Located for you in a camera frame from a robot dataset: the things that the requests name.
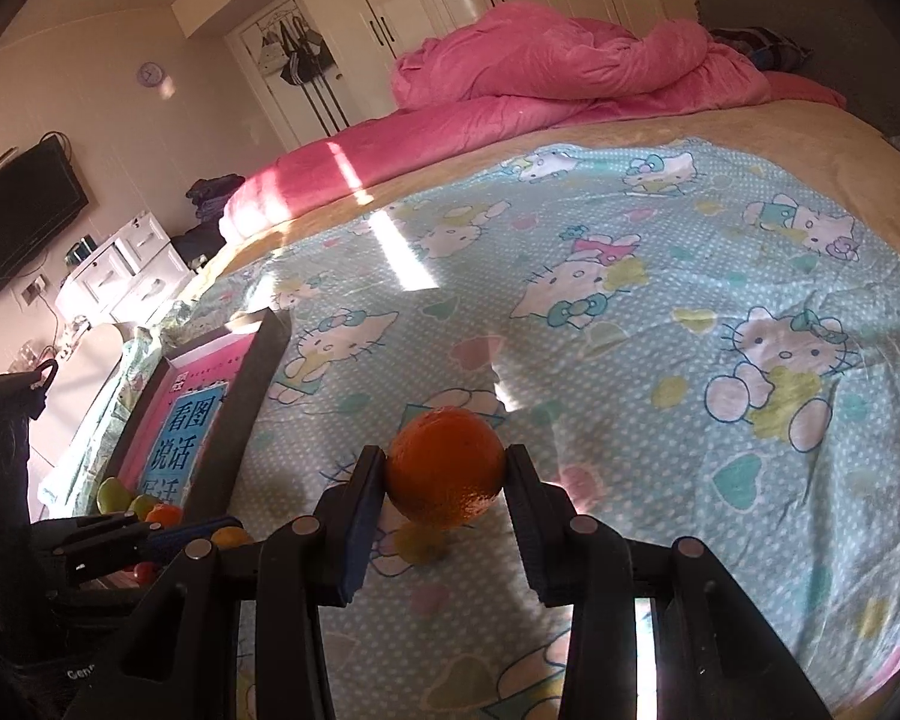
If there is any small green apple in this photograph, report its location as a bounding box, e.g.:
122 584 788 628
96 478 132 516

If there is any black flat television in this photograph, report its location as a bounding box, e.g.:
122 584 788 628
0 141 89 305

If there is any white desk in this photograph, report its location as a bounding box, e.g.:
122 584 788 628
30 319 166 481

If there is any beige blanket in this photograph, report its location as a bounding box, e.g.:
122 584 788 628
187 101 900 316

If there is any pile of dark clothes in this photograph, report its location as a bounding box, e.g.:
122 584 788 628
187 174 247 218

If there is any white hanging bag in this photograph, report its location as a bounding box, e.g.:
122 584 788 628
257 28 286 76

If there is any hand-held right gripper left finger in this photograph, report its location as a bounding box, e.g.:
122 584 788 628
64 444 389 720

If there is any black striped hanging bag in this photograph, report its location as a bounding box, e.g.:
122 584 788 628
281 15 338 87

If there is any dark checked pillow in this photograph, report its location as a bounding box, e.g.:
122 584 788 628
709 26 811 76

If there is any white drawer cabinet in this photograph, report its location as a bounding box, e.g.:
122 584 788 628
56 214 196 323

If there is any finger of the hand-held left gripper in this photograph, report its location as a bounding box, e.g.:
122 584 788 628
52 511 140 554
67 516 242 584

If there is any grey headboard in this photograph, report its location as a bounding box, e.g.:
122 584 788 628
688 0 900 140

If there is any clear cosmetics organizer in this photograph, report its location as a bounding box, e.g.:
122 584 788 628
15 319 91 376

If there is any white door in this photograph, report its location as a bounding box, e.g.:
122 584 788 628
225 0 346 155

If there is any black stand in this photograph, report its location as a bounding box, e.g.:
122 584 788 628
0 367 57 522

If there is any pink book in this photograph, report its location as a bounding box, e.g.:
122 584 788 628
116 334 262 515

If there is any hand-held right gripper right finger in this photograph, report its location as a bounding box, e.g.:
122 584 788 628
504 444 841 720

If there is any dark brown tray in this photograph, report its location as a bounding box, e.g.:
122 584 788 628
34 306 293 541

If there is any pink bedsheet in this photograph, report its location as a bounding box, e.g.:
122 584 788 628
220 71 847 241

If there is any pink duvet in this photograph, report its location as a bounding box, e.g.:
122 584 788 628
390 1 773 117

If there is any large orange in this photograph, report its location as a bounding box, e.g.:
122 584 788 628
385 406 507 527

